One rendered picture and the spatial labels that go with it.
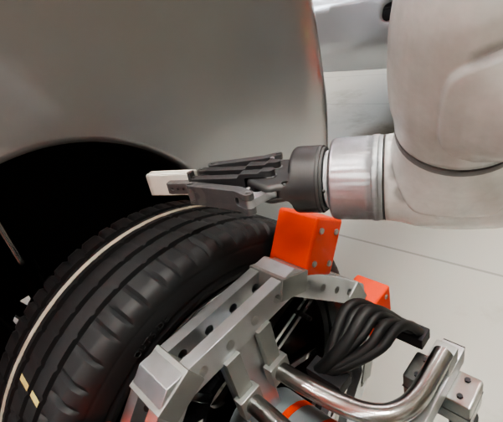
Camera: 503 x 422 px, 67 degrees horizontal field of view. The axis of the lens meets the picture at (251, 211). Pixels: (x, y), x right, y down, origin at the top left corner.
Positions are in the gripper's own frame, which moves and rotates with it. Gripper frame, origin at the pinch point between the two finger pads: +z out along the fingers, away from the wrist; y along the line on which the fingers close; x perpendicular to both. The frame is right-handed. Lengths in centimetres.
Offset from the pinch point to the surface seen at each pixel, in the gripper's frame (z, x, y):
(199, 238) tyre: -0.7, -9.4, 1.3
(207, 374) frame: -6.6, -18.8, -13.3
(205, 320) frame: -4.5, -15.7, -7.9
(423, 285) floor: -37, -116, 127
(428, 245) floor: -41, -114, 160
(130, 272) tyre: 6.2, -10.2, -6.4
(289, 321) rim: -7.5, -35.5, 13.1
